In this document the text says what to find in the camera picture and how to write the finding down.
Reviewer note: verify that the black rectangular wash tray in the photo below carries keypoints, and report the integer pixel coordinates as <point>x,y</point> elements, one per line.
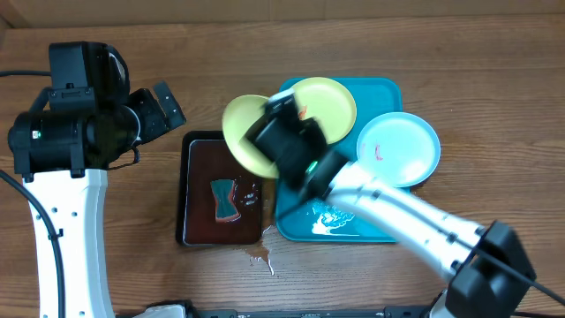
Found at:
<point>206,157</point>

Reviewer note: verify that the teal plastic serving tray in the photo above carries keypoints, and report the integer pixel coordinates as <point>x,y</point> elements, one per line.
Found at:
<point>315,221</point>

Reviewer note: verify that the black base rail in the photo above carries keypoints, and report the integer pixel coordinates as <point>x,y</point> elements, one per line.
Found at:
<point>413,311</point>

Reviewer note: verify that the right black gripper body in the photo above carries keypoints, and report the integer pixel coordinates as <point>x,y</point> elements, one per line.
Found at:
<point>271,124</point>

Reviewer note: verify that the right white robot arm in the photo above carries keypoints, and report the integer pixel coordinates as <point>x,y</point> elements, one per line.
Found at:
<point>486,268</point>

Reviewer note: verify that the yellow-green plate with sauce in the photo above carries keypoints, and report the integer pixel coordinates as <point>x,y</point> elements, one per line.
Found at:
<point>330,103</point>

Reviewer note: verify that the green and orange sponge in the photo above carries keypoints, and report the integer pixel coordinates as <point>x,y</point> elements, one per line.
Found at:
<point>224,191</point>

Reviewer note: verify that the light blue plate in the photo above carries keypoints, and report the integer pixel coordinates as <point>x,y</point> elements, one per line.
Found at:
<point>400,148</point>

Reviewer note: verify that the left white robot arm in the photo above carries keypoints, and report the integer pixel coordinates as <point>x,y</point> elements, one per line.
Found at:
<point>63,148</point>

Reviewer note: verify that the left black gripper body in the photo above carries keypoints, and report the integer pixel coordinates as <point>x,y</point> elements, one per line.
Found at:
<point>151,119</point>

